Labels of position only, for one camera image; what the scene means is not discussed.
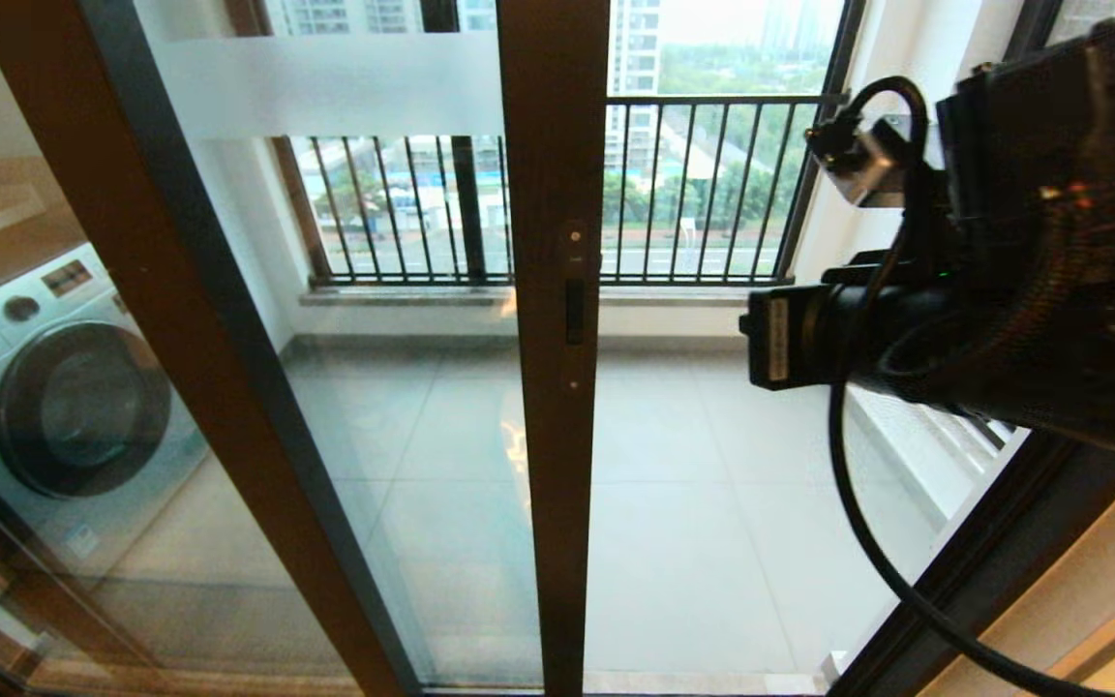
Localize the sliding glass door brown frame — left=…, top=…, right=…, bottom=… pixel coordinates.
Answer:
left=0, top=0, right=612, bottom=697

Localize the black window guard railing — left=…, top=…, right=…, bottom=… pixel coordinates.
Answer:
left=920, top=402, right=1018, bottom=451
left=272, top=92, right=849, bottom=291

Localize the grey stone window sill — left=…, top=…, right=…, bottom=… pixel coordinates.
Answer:
left=848, top=382, right=984, bottom=456
left=301, top=288, right=771, bottom=311

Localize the dark brown door jamb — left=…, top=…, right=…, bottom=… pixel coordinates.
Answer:
left=829, top=426, right=1115, bottom=697

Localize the white front-load washing machine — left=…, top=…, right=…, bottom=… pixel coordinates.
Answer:
left=0, top=242, right=210, bottom=587

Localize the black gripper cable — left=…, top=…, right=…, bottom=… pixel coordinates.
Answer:
left=824, top=76, right=1115, bottom=697

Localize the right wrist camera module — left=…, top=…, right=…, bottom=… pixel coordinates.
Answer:
left=804, top=102, right=917, bottom=209

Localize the dark window frame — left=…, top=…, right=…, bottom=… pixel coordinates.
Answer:
left=224, top=0, right=866, bottom=291
left=1003, top=0, right=1115, bottom=59

